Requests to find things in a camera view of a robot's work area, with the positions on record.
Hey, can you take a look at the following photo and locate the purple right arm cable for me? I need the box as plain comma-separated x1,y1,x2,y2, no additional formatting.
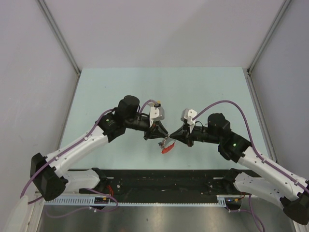
192,100,309,189

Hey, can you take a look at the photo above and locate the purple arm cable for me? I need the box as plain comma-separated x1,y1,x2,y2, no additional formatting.
192,100,309,189
20,99,157,206

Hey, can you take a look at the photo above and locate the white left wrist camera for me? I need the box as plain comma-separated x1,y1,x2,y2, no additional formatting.
149,101,165,126

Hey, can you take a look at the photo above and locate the right aluminium frame post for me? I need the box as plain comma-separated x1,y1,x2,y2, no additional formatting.
246,0,293,75

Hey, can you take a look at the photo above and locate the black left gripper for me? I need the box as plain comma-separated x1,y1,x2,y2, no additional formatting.
125,115,168,140

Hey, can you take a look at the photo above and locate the grey slotted cable duct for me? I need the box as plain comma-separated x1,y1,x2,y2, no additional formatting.
52,194,242,208

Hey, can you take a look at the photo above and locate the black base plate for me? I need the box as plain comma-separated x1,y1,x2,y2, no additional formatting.
93,169,246,200

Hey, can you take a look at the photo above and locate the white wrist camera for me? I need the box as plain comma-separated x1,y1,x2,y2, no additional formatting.
181,108,197,133
149,101,165,126

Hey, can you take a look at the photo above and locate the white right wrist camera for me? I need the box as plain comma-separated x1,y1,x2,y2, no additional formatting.
181,108,197,133

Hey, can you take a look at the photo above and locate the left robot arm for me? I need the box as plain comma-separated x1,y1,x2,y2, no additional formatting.
30,95,168,201

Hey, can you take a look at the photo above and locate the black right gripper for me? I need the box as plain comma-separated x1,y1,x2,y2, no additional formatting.
170,123,221,147

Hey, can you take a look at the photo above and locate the red handled key organizer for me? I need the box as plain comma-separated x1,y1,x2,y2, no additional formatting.
158,137,176,154

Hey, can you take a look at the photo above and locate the left aluminium frame post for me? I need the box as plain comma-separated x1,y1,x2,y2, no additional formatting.
35,0,81,77

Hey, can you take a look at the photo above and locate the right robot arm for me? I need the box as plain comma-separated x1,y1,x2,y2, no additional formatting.
170,109,309,225

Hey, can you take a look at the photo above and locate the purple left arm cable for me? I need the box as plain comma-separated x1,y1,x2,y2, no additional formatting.
20,99,157,206

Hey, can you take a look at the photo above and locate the aluminium frame post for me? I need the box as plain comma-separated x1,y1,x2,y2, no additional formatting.
35,0,81,77
246,0,293,75

